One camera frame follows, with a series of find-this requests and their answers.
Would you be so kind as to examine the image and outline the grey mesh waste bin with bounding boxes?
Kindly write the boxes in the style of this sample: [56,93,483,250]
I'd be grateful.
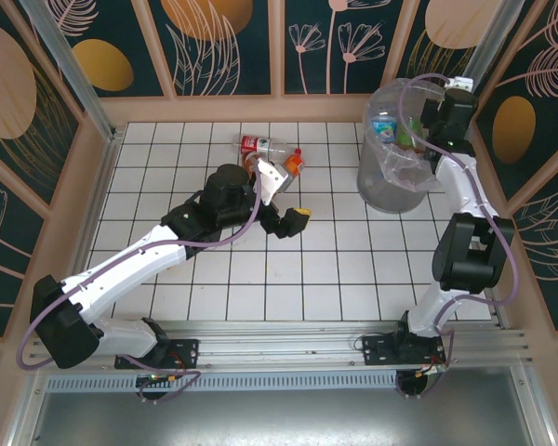
[356,78,452,215]

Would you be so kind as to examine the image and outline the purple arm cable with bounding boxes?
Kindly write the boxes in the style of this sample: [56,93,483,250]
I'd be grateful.
[17,164,266,404]
[396,72,521,400]

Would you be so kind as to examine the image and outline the slotted grey cable duct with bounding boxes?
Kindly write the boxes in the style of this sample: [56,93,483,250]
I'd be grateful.
[44,374,401,394]

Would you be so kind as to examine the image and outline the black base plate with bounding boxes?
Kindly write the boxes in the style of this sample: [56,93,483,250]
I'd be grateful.
[114,337,201,371]
[361,333,447,369]

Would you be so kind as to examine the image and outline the orange label plastic bottle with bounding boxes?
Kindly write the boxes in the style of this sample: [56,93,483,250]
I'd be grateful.
[281,154,307,180]

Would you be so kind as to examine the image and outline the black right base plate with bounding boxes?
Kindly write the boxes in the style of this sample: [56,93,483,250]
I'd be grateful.
[361,333,447,369]

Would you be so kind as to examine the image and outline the red white label plastic bottle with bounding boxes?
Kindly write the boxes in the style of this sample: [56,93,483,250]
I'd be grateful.
[232,134,304,159]

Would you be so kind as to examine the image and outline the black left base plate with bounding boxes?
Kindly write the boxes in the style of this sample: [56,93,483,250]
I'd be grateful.
[114,337,201,371]

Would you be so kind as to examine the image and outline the colourful light blue label bottle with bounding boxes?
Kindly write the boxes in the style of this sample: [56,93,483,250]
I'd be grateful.
[370,113,400,141]

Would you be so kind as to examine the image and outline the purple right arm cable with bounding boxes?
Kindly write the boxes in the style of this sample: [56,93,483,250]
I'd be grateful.
[396,72,521,400]

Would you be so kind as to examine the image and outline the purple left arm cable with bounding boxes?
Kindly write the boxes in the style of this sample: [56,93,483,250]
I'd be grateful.
[17,164,266,404]

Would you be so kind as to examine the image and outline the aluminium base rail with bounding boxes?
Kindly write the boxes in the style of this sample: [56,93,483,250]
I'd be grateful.
[25,320,529,373]

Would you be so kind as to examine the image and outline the aluminium corner post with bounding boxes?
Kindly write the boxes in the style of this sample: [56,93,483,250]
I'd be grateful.
[18,0,125,143]
[462,0,526,94]

